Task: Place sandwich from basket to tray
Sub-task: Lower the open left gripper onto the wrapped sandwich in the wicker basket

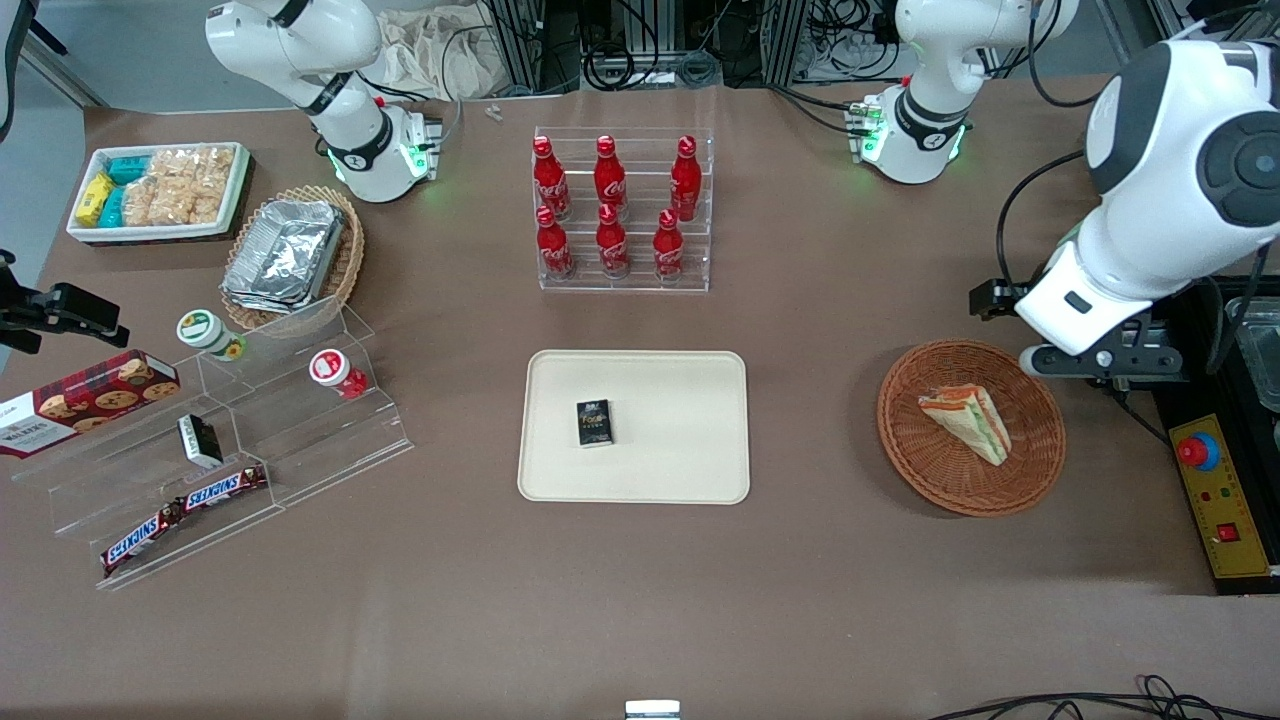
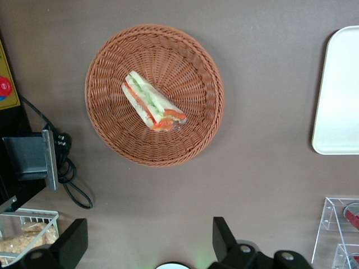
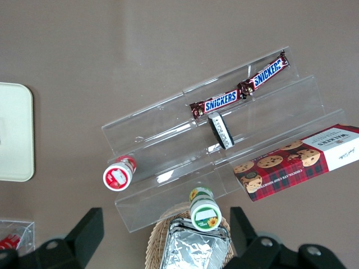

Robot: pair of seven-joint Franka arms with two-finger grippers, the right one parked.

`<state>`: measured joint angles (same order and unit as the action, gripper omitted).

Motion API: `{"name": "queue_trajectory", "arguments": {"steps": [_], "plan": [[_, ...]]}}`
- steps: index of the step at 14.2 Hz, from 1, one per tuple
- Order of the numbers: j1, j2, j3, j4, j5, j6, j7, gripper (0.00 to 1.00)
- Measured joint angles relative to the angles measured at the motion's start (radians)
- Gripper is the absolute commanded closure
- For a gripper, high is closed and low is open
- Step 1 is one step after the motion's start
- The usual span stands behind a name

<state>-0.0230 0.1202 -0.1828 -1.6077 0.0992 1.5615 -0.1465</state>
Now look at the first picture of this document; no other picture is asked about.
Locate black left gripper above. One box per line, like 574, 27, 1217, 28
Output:
968, 281, 1032, 322

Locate triangle sandwich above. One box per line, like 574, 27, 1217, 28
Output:
918, 385, 1013, 468

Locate round brown wicker basket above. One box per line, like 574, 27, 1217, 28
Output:
877, 340, 1067, 518

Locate beige plastic serving tray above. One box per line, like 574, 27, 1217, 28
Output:
517, 349, 751, 506

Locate oval light wicker basket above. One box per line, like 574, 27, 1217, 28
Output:
220, 185, 366, 336

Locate black equipment platform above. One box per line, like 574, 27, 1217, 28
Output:
1150, 275, 1280, 598

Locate clear plastic container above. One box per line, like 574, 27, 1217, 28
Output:
1228, 295, 1280, 413

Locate yellow emergency stop box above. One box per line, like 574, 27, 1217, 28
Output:
1167, 412, 1274, 582

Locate red cola bottle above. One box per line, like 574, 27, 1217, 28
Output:
653, 209, 687, 283
533, 136, 572, 222
596, 204, 631, 279
670, 136, 703, 223
594, 135, 629, 217
536, 206, 576, 281

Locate clear acrylic bottle rack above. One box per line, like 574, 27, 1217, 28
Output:
533, 127, 716, 294

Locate beige cloth bag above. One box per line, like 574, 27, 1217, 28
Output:
375, 8, 513, 102

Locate red lidded cup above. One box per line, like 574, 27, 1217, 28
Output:
308, 348, 370, 401

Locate clear acrylic step stand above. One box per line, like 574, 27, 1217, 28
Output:
195, 295, 416, 506
10, 395, 286, 592

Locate stacked aluminium foil trays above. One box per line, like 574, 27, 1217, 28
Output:
221, 199, 347, 316

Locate white rectangular snack bin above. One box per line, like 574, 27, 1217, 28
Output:
65, 142, 252, 245

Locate green lidded cup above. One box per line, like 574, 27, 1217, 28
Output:
177, 309, 248, 363

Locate snickers chocolate bar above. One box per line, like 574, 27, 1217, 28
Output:
179, 464, 270, 514
100, 499, 187, 580

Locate small black white box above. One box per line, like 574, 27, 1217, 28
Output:
177, 414, 225, 470

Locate clear bag of rice crackers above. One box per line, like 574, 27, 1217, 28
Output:
121, 178, 229, 227
150, 147, 237, 191

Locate yellow snack packet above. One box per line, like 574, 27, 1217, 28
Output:
75, 172, 116, 227

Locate red tartan cookie box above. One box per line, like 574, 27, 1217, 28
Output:
0, 350, 182, 460

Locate black curved tube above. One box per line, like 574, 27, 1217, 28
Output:
0, 0, 43, 143

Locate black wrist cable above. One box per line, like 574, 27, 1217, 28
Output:
994, 150, 1091, 291

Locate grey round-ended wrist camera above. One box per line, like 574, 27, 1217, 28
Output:
1019, 340, 1153, 385

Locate grey metal bracket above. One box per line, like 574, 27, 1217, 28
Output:
1150, 300, 1194, 384

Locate black emergency stop cable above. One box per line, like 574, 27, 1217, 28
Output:
1104, 384, 1174, 449

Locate black arm base cables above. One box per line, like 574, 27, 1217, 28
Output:
768, 84, 863, 137

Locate aluminium extrusion post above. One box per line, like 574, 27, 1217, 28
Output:
764, 0, 811, 87
495, 0, 563, 93

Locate black floor cables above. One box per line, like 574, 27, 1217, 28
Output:
928, 674, 1280, 720

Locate coiled black cable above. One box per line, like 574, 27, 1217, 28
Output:
583, 38, 663, 93

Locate black clamp mount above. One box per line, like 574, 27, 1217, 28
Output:
0, 250, 132, 357

